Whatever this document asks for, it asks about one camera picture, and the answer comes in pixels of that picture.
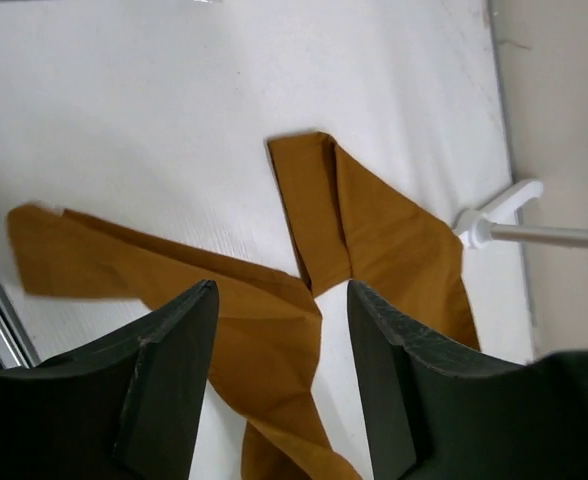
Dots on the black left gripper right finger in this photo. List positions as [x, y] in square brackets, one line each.
[436, 409]

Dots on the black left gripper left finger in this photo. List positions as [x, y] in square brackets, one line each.
[125, 406]

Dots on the brown trousers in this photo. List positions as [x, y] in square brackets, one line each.
[345, 223]

